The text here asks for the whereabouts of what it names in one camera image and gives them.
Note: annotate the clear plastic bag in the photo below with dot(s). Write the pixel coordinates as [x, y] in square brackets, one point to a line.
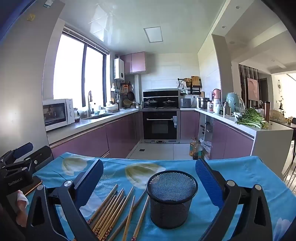
[206, 147]

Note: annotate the black built-in oven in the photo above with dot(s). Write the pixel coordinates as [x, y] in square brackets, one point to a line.
[159, 127]

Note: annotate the pink wall picture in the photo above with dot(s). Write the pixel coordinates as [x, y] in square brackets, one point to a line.
[252, 89]

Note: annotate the black mesh utensil holder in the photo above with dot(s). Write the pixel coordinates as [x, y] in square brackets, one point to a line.
[171, 208]

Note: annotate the dining table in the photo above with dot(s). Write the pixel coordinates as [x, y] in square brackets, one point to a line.
[284, 124]

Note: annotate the silver countertop appliance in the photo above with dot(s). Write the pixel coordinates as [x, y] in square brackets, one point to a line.
[185, 103]

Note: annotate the white water heater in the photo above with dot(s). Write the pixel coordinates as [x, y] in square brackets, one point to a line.
[119, 69]

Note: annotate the grey refrigerator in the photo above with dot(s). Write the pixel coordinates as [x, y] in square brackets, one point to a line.
[23, 92]

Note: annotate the black stove hood unit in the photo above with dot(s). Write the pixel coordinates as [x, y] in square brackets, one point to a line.
[160, 93]

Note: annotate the wooden cutting board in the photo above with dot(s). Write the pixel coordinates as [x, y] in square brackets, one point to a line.
[195, 81]

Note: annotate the kitchen window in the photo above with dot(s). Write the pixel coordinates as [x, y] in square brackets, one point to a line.
[69, 69]

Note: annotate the white microwave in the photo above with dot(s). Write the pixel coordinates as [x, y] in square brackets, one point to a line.
[57, 113]

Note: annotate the pink wall cabinet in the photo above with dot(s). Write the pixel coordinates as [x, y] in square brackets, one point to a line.
[136, 62]

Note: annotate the ceiling light panel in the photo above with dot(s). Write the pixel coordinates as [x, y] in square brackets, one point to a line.
[153, 34]

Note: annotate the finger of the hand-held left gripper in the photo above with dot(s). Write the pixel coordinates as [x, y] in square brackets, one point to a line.
[23, 148]
[41, 155]

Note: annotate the black lidded pot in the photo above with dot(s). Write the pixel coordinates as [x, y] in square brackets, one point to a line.
[150, 103]
[170, 103]

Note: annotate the mint green appliance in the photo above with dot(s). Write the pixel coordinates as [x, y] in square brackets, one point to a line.
[233, 102]

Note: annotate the white jar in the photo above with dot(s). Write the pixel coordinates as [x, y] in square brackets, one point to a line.
[217, 107]

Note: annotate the bunch of brown chopsticks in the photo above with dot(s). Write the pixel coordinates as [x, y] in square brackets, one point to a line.
[108, 208]

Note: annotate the steel thermos bottle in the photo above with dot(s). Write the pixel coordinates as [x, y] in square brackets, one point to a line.
[226, 109]

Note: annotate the dark phone with copper edge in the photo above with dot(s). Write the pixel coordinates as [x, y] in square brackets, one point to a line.
[34, 186]

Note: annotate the leafy green vegetables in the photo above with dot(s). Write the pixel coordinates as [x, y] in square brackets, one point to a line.
[252, 119]

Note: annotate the dark sauce bottle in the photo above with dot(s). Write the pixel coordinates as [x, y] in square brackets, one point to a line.
[198, 151]

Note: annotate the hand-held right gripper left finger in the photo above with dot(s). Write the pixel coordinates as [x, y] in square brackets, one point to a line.
[90, 180]

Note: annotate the blue floral tablecloth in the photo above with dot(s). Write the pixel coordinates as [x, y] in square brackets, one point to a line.
[242, 176]

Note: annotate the black wall rack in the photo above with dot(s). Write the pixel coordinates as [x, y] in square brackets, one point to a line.
[195, 89]

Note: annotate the person's left hand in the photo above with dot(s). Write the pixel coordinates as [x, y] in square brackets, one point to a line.
[22, 208]

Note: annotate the steel stockpot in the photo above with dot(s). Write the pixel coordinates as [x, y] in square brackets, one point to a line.
[203, 103]

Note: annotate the brown tumbler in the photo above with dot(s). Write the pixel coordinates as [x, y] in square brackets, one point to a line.
[266, 111]

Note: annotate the white pot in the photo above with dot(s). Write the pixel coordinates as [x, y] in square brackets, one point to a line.
[111, 108]

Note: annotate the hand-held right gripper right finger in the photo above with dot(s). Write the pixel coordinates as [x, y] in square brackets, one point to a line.
[208, 180]

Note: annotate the pink base cabinets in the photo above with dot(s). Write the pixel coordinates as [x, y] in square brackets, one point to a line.
[231, 141]
[92, 139]

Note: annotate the steel faucet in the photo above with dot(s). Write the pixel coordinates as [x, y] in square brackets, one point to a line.
[89, 104]

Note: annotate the kitchen sink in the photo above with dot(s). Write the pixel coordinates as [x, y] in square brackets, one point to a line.
[101, 115]

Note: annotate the pink kettle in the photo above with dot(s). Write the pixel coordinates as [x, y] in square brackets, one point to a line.
[216, 93]

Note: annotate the yellow oil bottle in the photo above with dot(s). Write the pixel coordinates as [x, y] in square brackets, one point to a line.
[192, 148]

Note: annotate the hanging frying pan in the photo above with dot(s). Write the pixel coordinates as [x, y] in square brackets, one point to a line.
[130, 96]

